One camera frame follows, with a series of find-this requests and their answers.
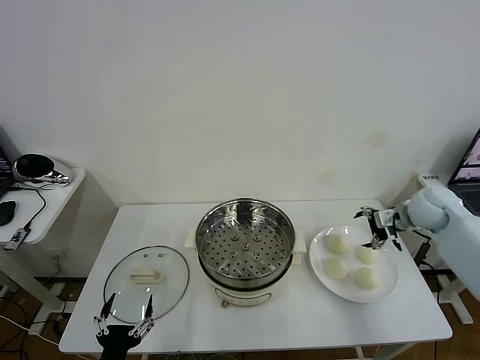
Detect white side table with headset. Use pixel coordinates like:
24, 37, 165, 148
0, 167, 120, 336

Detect white floor cable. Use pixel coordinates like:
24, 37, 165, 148
0, 314, 61, 345

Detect black computer mouse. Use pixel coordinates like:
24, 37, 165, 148
0, 200, 18, 227

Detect cream electric cooking pot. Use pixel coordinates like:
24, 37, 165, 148
197, 251, 304, 310

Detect glass lid with cream handle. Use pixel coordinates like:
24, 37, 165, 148
103, 245, 191, 324

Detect white steamed baozi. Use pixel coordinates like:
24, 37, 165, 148
324, 234, 350, 254
355, 245, 382, 266
322, 257, 349, 281
354, 267, 383, 291

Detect black cable on side table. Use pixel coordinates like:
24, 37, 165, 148
7, 179, 48, 230

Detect white round plate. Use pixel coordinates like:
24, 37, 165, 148
308, 224, 400, 304

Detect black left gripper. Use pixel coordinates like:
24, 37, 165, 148
92, 292, 157, 360

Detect black power adapter cable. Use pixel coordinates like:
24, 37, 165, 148
412, 228, 438, 271

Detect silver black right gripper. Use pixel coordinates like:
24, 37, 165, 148
353, 205, 404, 251

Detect perforated steel steamer basket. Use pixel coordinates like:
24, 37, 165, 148
183, 197, 307, 285

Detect open dark grey laptop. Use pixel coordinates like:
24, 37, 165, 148
446, 127, 480, 217

